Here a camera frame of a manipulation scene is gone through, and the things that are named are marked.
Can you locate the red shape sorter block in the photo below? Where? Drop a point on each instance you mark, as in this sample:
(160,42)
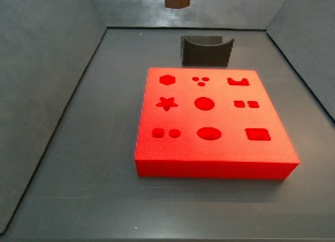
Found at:
(209,126)

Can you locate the dark grey curved holder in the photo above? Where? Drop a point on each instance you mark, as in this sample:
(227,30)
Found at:
(205,51)

